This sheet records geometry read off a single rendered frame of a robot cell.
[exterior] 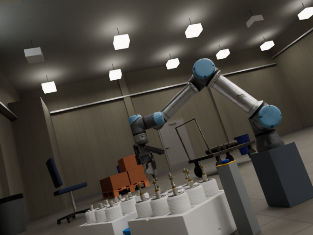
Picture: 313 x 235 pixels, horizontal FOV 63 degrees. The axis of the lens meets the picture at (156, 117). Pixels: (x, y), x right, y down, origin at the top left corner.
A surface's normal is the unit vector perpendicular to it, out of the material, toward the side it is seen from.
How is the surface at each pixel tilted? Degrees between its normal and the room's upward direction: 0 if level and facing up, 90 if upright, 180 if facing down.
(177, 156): 90
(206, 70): 83
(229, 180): 90
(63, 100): 90
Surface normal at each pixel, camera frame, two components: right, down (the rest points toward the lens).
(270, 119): -0.04, -0.06
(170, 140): 0.23, -0.26
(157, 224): -0.70, 0.08
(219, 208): 0.65, -0.34
